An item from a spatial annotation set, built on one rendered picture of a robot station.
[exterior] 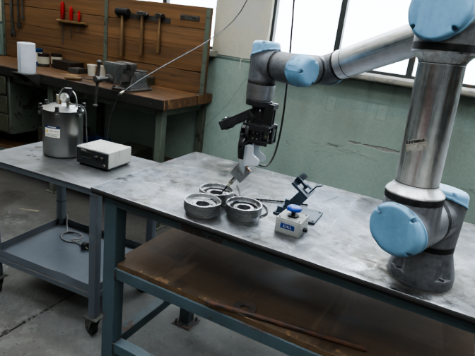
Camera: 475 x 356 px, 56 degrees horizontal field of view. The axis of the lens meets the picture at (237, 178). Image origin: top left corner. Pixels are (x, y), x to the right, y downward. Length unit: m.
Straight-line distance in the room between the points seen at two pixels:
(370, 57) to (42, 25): 3.20
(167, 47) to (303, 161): 1.20
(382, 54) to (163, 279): 0.89
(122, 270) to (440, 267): 0.94
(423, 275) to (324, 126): 1.85
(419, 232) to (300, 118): 2.03
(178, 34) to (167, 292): 2.07
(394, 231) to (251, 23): 2.25
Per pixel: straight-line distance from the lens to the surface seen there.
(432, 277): 1.11
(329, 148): 2.85
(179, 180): 1.53
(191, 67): 3.08
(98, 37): 3.59
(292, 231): 1.21
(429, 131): 0.91
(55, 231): 2.50
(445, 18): 0.88
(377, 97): 2.75
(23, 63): 3.34
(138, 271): 1.47
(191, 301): 1.38
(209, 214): 1.23
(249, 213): 1.23
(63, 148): 2.08
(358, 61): 1.15
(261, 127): 1.19
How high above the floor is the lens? 1.31
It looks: 18 degrees down
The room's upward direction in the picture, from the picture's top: 7 degrees clockwise
